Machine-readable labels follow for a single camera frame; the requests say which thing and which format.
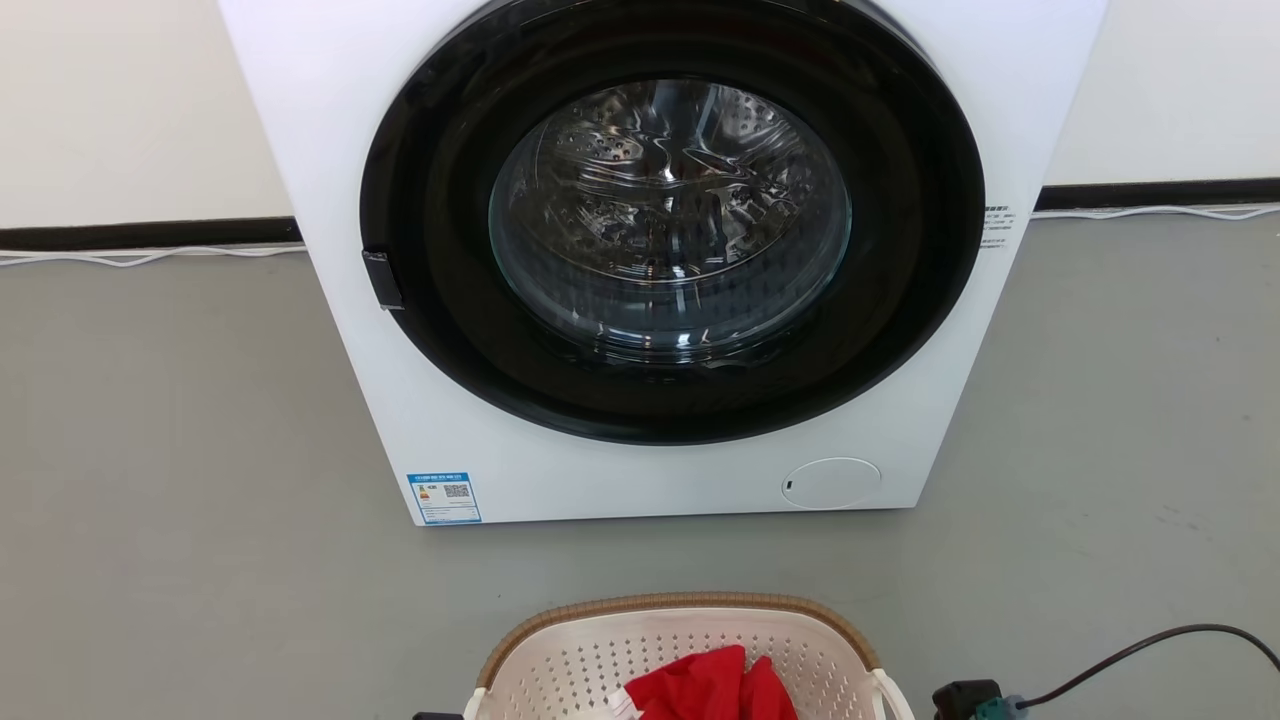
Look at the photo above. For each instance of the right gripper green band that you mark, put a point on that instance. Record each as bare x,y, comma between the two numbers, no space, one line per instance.
1000,710

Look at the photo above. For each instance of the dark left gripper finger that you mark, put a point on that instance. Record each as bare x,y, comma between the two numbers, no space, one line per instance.
438,716

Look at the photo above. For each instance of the cream perforated laundry basket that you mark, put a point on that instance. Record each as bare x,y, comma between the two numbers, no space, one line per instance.
570,670

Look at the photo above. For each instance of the white cloth piece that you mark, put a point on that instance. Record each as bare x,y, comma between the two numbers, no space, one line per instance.
620,708

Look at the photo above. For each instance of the blue energy label sticker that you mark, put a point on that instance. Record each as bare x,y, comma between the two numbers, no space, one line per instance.
444,498

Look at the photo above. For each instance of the round white filter cover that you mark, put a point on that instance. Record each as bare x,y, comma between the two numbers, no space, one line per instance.
830,484

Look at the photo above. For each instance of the red garment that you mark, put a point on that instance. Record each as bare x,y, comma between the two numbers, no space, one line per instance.
700,690

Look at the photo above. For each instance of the white front-load washing machine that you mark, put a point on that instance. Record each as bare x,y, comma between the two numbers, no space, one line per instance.
640,480

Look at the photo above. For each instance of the small printed text label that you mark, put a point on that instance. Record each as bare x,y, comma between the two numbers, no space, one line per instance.
997,226

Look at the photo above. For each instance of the black round washer door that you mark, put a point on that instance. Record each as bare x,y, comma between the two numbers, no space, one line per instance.
430,200

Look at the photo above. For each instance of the steel washer drum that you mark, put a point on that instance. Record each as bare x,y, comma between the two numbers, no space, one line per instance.
670,220

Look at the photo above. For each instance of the black wall baseboard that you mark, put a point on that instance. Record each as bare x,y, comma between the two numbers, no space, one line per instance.
150,235
1160,194

